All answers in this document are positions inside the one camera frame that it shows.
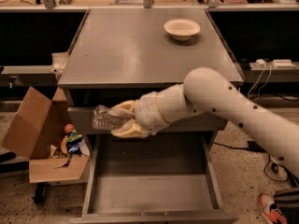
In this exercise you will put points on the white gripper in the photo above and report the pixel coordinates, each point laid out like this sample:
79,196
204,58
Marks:
147,112

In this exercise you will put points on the clear plastic water bottle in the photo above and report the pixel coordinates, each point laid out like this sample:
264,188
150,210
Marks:
105,118

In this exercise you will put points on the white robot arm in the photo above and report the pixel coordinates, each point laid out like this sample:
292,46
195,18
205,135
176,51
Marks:
206,90

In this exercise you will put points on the closed upper grey drawer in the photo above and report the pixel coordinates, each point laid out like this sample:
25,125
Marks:
81,117

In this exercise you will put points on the grey metal drawer cabinet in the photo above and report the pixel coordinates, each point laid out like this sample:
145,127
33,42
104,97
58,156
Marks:
124,52

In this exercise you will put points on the open lower grey drawer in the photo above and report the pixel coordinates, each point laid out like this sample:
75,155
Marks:
164,179

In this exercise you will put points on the orange ball in box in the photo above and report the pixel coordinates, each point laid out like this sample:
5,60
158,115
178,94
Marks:
68,128

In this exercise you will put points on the colourful snack bag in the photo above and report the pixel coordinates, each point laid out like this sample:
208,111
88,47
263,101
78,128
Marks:
73,142

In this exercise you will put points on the open cardboard box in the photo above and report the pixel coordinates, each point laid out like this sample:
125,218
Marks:
38,124

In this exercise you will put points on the white paper bowl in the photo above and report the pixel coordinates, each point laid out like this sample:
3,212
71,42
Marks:
182,29

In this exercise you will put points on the black power adapter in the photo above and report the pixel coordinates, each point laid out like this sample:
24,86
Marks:
253,146

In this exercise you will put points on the white power strip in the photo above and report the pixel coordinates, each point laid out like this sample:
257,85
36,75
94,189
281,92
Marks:
277,63

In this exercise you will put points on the orange white sneaker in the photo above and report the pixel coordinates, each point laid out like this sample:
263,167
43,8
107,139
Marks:
270,212

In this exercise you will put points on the black equipment leg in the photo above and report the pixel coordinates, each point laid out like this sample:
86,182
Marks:
293,179

